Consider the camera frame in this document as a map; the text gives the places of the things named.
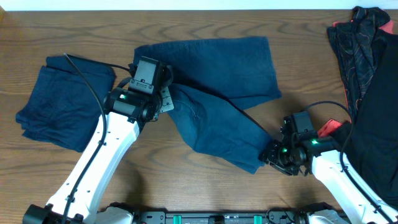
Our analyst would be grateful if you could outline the dark blue denim shorts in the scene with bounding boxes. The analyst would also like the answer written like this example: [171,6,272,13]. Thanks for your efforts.
[134,37,282,174]

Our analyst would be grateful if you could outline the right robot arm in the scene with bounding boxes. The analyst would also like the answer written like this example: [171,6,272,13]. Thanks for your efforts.
[260,111,397,223]

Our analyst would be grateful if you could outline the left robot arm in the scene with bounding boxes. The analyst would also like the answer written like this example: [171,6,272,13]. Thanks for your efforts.
[22,57,174,223]

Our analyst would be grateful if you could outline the black red-trimmed shorts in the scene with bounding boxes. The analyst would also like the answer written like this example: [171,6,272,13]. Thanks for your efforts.
[332,31,397,208]

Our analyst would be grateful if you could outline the folded dark blue garment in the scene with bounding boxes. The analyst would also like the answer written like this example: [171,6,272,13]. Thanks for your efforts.
[16,56,116,152]

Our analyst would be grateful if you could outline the black patterned garment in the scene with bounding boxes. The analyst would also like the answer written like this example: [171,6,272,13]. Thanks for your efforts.
[327,6,392,118]

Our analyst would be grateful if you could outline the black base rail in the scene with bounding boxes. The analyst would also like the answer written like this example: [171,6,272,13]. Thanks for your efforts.
[98,202,349,224]

